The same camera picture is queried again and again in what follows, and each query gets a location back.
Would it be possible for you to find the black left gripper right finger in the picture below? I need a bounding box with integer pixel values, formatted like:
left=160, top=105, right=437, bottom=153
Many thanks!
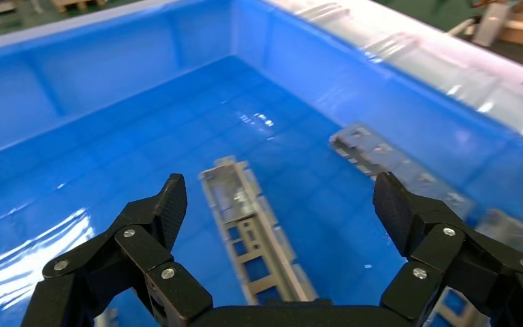
left=373, top=171, right=523, bottom=327

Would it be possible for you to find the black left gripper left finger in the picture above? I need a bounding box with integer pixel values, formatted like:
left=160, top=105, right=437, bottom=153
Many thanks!
left=20, top=172, right=214, bottom=327

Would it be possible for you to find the thin grey metal strip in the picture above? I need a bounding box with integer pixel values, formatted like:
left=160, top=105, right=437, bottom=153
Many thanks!
left=422, top=286, right=490, bottom=327
left=474, top=208, right=523, bottom=256

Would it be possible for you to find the large blue plastic bin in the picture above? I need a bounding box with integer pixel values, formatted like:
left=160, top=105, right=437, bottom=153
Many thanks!
left=0, top=0, right=523, bottom=327

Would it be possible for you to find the metal channel with square holes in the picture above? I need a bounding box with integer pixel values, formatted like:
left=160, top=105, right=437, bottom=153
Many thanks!
left=198, top=155, right=320, bottom=307

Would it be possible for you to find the segmented grey metal bracket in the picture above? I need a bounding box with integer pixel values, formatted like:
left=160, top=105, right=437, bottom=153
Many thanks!
left=328, top=121, right=478, bottom=220

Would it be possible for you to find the white wheeled stand frame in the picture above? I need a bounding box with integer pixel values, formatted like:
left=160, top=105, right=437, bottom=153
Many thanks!
left=446, top=2, right=513, bottom=47

